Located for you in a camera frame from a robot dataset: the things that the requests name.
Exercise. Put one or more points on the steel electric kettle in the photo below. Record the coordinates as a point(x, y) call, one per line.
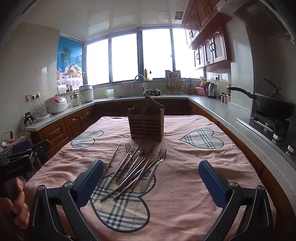
point(211, 90)

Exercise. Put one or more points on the orange bowl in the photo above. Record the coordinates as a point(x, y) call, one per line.
point(203, 83)

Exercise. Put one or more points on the light wooden chopstick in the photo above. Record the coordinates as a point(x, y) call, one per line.
point(112, 160)

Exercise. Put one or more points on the tropical fruit wall poster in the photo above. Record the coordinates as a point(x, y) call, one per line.
point(69, 58)

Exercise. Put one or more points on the red and white rice cooker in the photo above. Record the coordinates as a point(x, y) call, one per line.
point(55, 104)

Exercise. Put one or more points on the white box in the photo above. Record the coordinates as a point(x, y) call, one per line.
point(62, 88)

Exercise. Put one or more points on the range hood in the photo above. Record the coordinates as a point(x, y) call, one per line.
point(266, 16)

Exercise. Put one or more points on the yellow bottle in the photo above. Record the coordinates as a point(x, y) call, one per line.
point(145, 74)

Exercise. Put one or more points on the wooden utensil holder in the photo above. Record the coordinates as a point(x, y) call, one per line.
point(145, 125)

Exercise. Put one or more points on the wooden wall cabinets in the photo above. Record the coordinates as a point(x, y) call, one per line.
point(215, 46)

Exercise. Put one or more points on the black gas stove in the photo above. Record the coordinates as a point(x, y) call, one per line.
point(266, 126)

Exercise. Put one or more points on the pink plastic basin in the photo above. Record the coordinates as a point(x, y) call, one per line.
point(200, 90)

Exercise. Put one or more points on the kitchen window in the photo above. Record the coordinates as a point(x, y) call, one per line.
point(124, 58)

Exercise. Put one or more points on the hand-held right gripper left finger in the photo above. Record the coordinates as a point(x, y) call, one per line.
point(89, 183)

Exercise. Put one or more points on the large white electric cooker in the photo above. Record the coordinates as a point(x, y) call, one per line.
point(86, 93)

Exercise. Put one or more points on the black wok with lid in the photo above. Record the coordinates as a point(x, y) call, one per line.
point(270, 104)

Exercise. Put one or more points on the bunch of green vegetables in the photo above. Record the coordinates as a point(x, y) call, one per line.
point(151, 92)

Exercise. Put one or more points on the white wall power strip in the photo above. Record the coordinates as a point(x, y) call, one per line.
point(33, 96)

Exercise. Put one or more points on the curved sink faucet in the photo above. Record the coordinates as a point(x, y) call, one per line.
point(143, 83)

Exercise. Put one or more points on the small white kitchen appliance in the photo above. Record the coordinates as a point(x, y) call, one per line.
point(75, 100)

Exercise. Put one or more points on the group of seasoning bottles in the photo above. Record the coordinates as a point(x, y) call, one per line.
point(229, 89)

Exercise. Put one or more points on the person's left hand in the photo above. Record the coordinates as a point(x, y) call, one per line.
point(20, 204)

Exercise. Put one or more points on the metal dish rack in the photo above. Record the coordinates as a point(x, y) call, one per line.
point(173, 83)

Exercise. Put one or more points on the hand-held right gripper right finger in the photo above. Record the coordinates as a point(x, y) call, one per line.
point(212, 183)

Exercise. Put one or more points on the pink heart-print tablecloth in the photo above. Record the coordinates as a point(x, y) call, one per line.
point(185, 173)

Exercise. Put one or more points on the pile of patterned chopsticks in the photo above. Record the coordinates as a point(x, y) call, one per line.
point(129, 178)

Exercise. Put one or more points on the grey kitchen countertop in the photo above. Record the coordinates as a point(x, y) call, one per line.
point(219, 109)

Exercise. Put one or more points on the pink spice jar set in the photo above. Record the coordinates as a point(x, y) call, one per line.
point(224, 98)

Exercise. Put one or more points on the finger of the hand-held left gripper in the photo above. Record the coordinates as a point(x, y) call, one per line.
point(40, 147)
point(22, 146)

